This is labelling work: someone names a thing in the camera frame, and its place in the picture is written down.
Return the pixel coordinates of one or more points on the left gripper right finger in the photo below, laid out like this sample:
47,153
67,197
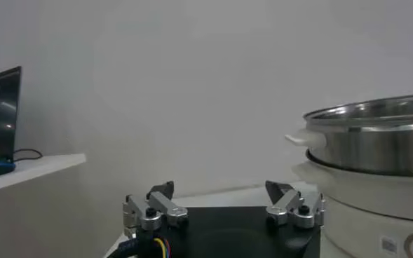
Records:
308,212

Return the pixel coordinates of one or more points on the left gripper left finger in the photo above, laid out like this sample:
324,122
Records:
139,210

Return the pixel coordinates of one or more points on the stainless steel steamer basket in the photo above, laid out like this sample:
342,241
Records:
374,147

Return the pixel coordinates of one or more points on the white electric cooker base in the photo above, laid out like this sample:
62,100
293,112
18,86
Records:
360,210

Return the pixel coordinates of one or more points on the white side table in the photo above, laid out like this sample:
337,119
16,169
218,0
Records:
34,168

